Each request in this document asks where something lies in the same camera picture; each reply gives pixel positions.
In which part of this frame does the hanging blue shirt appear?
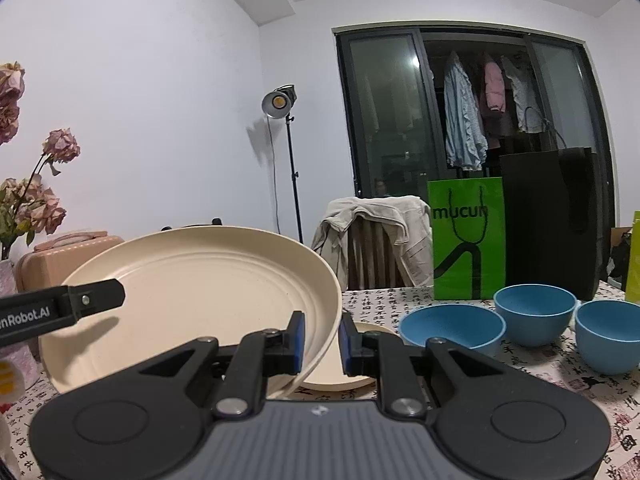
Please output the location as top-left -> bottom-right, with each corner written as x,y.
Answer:
442,50 -> 488,171

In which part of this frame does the blue bowl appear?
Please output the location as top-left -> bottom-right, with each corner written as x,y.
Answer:
494,284 -> 581,347
399,305 -> 507,358
575,300 -> 640,376

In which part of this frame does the chair with beige jacket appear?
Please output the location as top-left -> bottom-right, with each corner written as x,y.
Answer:
311,195 -> 435,291

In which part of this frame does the black paper bag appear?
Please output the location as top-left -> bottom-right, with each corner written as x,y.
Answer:
499,106 -> 598,301

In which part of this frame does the pink suitcase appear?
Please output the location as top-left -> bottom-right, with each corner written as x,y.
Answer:
14,230 -> 126,293

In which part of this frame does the calligraphy printed tablecloth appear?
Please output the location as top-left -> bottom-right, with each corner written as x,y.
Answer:
0,280 -> 640,480

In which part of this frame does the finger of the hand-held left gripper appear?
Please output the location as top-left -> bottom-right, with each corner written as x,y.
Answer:
57,280 -> 126,321

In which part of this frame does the yellow-green snack box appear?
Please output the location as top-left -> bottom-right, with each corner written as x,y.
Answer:
625,210 -> 640,303

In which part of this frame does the pinkish grey vase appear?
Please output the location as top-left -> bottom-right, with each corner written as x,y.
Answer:
0,257 -> 43,396

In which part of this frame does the cream ribbed plate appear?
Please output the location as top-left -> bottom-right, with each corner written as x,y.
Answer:
299,322 -> 401,391
39,226 -> 343,401

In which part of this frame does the dark wooden chair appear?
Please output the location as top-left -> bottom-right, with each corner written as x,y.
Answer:
160,217 -> 224,233
347,217 -> 406,291

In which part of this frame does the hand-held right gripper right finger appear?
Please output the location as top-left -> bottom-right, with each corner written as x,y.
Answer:
339,311 -> 501,418

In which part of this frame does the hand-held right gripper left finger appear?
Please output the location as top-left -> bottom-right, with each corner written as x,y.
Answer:
137,311 -> 307,420

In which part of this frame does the black light power cable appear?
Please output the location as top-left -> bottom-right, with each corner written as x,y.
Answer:
267,117 -> 282,234

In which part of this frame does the dark sliding glass door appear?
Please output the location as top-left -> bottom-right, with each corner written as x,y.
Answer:
332,25 -> 618,291

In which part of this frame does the studio light on stand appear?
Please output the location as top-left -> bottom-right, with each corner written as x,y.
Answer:
261,85 -> 306,245

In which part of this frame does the hanging pink garment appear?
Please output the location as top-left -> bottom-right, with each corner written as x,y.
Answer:
480,57 -> 507,117

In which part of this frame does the green paper bag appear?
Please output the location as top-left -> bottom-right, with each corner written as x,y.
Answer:
426,177 -> 506,301

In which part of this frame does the hanging pale shirt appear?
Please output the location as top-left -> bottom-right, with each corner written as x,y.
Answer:
501,52 -> 546,133

